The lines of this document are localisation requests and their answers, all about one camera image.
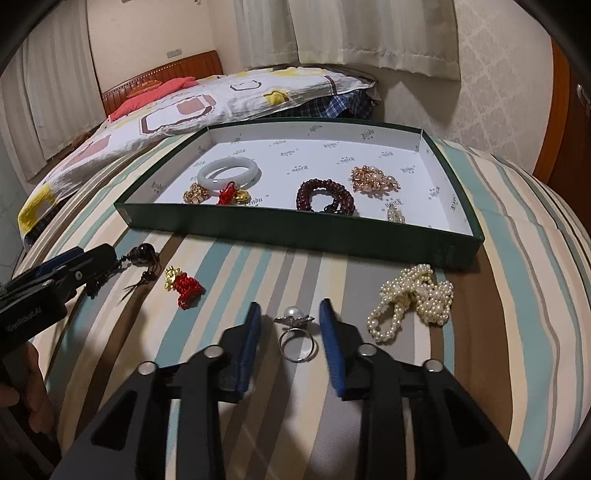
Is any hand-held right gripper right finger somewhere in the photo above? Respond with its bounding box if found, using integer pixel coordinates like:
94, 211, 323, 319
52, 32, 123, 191
320, 298, 532, 480

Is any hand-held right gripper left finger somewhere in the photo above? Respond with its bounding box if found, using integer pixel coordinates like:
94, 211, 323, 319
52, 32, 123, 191
48, 302, 262, 480

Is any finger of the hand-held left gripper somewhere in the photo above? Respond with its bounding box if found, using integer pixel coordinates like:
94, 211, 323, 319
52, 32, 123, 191
44, 244, 117, 297
9, 246, 88, 284

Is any silver pearl ring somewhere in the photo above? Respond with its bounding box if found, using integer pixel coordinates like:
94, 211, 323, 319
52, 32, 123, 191
274, 306, 318, 361

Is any black bead tassel pendant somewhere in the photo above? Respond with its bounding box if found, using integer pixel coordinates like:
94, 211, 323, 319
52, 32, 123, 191
85, 242, 161, 303

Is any green shallow cardboard box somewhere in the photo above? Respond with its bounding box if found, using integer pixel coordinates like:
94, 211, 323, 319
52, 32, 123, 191
113, 117, 485, 271

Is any gold pink brooch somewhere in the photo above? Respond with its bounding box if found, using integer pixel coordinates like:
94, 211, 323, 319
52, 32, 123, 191
184, 182, 209, 205

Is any gold and red knot charm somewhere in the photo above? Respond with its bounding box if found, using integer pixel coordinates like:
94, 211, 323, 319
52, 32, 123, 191
163, 266, 205, 311
216, 181, 256, 206

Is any dark red bead bracelet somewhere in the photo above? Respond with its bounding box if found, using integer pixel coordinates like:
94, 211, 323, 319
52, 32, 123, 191
295, 178, 357, 216

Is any white jade bangle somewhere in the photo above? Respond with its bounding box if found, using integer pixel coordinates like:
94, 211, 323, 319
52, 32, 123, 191
197, 157, 262, 193

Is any pink flower rhinestone brooch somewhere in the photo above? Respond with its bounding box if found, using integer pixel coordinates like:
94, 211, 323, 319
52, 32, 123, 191
350, 165, 400, 193

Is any person's left hand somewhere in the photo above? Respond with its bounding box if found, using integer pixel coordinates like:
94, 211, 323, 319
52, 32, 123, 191
0, 342, 57, 432

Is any white patterned quilt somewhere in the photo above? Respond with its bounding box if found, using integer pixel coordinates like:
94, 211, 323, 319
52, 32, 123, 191
17, 65, 378, 241

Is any pink pillow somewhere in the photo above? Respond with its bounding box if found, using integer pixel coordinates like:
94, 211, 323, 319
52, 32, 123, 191
109, 77, 197, 123

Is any striped tablecloth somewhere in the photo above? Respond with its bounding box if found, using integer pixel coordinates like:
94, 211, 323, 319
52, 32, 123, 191
18, 134, 591, 480

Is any wooden headboard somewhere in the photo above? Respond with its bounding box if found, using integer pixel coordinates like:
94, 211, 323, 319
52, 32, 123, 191
101, 49, 225, 119

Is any blue plaid bed sheet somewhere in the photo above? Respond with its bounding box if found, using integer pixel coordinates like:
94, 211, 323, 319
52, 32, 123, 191
281, 87, 382, 121

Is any white window curtain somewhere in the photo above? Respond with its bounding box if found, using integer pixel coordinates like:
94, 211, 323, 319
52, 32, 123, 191
231, 0, 463, 83

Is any brown wooden door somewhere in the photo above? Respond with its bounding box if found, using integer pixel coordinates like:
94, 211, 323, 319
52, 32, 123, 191
533, 36, 591, 205

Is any white pearl necklace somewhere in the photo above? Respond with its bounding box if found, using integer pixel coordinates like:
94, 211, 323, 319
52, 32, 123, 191
368, 263, 454, 344

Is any white wall curtain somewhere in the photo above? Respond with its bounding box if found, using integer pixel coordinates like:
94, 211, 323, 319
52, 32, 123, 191
0, 22, 108, 182

